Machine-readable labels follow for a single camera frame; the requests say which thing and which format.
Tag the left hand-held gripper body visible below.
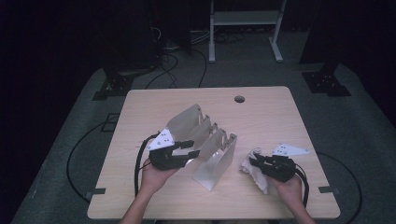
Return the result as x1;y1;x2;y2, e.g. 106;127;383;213
147;128;188;171

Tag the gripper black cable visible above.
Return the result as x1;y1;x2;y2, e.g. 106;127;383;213
134;133;161;198
293;163;310;208

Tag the person's right hand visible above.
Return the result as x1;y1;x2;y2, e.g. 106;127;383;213
274;177;304;209

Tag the tangle of black cables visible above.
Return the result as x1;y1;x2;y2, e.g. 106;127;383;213
144;26;208;91

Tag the grey tape strip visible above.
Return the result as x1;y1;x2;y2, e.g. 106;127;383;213
318;185;341;195
84;188;107;201

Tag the white waffle cloth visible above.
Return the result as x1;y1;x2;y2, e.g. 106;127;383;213
239;147;270;195

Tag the black tape square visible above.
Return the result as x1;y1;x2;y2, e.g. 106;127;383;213
100;112;121;133

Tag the black floor cable loop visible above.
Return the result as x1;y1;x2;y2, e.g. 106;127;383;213
65;119;120;203
316;151;364;224

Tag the silver metal file rack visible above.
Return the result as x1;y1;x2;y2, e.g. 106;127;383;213
166;104;238;191

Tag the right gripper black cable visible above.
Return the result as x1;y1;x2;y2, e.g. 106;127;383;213
293;163;310;208

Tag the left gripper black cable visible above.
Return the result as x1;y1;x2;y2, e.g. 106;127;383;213
134;133;161;198

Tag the white metal stand frame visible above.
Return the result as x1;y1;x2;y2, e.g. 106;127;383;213
208;0;288;63

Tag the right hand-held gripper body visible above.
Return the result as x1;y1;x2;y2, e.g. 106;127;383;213
261;143;310;183

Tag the black stand base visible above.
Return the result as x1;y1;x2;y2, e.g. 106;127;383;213
301;61;352;97
92;66;135;102

